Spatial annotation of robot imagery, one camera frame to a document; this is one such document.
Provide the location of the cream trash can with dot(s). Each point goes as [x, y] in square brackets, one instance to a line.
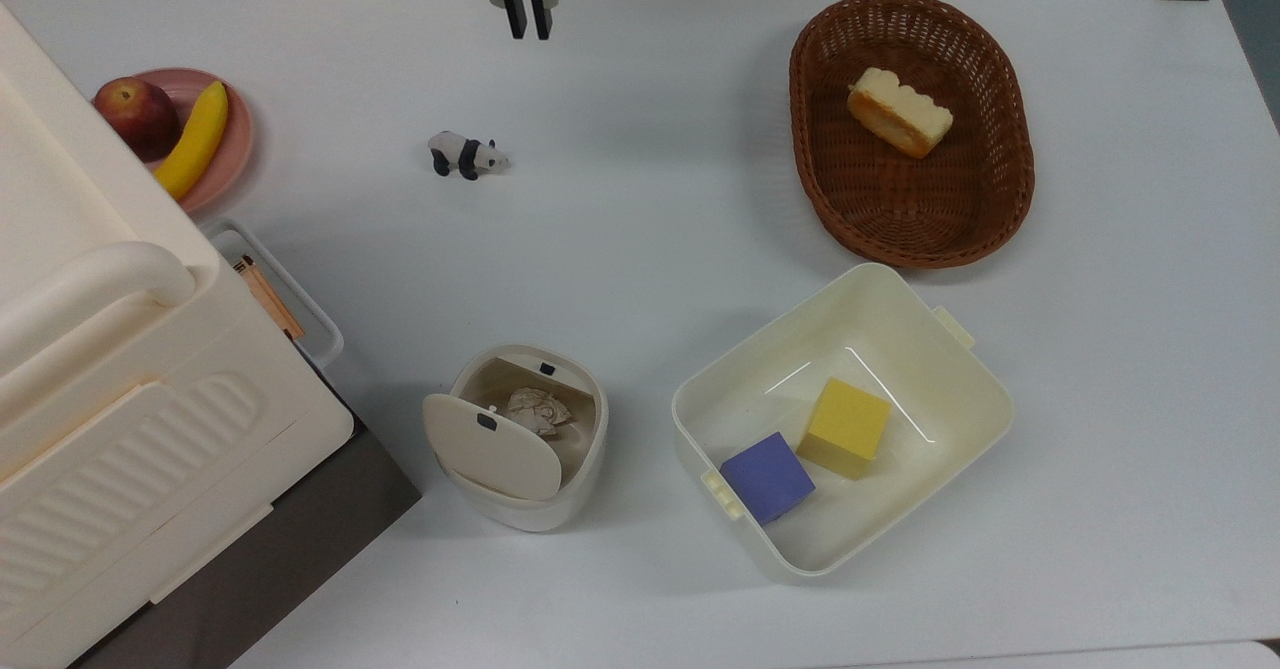
[585, 449]

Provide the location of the pink plate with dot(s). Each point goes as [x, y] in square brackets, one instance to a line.
[235, 139]

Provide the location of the yellow bread slice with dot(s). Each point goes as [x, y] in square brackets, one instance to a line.
[898, 112]

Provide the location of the yellow cube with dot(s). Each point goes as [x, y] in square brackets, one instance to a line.
[845, 427]

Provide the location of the cream trash can lid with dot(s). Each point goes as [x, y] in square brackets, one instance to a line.
[495, 449]

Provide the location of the red apple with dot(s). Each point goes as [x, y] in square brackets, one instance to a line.
[138, 116]

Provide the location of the dark grey mat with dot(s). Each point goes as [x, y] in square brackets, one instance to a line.
[300, 539]

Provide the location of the white open tray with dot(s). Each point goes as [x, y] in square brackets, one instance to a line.
[315, 319]

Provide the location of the brown wicker basket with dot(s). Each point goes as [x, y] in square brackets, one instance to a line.
[900, 209]

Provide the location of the large cream storage box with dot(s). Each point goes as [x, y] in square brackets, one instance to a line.
[120, 399]

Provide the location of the crumpled paper ball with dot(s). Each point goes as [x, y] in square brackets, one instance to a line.
[538, 410]

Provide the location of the yellow banana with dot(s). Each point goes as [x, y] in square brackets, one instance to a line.
[195, 141]

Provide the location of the brown pencil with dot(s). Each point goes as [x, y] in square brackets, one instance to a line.
[270, 297]

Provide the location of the purple cube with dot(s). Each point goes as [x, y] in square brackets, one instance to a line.
[767, 476]

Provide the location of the panda toy figure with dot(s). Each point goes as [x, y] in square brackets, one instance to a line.
[465, 154]

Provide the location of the cream plastic bin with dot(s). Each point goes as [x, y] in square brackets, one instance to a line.
[930, 349]

